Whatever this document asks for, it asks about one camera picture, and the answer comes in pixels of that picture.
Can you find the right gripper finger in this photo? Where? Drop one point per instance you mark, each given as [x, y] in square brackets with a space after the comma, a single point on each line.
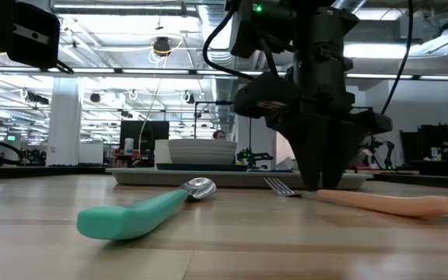
[309, 163]
[337, 163]

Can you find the dark blue napkin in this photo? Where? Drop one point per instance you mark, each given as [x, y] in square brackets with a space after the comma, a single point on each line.
[282, 170]

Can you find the white ribbed bowl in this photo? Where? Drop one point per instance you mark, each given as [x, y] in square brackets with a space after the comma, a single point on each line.
[202, 153]

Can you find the dark blue plate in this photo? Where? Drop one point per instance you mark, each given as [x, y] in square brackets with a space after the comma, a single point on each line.
[200, 167]

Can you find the black background robot arm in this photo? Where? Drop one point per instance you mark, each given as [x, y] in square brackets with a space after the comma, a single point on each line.
[389, 149]
[253, 157]

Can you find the grey plastic tray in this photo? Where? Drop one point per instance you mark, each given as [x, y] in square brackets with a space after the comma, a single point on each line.
[208, 179]

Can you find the person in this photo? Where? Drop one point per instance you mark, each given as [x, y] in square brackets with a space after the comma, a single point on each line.
[219, 135]

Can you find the white square pillar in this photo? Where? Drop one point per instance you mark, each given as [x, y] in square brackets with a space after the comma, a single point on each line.
[64, 124]

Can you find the green exit sign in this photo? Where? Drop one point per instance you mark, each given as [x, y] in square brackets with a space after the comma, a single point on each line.
[11, 137]

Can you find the white board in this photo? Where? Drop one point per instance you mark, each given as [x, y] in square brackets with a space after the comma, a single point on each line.
[91, 153]

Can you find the long ceiling light strip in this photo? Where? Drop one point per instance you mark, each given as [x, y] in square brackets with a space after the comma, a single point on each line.
[158, 71]

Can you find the black ceiling device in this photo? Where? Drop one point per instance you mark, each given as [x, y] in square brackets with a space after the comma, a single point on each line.
[162, 46]

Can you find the white cylindrical container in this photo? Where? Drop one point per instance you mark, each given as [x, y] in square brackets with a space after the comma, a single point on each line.
[161, 153]

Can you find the white canister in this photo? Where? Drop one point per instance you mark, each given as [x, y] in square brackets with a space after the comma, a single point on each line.
[129, 145]

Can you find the black monitor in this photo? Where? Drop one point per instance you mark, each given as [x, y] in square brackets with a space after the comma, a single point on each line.
[146, 132]

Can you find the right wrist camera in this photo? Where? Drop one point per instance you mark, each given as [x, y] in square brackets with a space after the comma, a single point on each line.
[263, 93]

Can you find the black gantry frame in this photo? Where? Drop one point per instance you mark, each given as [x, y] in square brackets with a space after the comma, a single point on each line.
[216, 102]

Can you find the silver ventilation duct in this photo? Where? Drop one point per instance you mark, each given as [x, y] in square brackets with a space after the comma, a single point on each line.
[220, 39]

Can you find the black aluminium table frame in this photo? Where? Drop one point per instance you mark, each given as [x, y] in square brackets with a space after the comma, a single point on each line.
[53, 172]

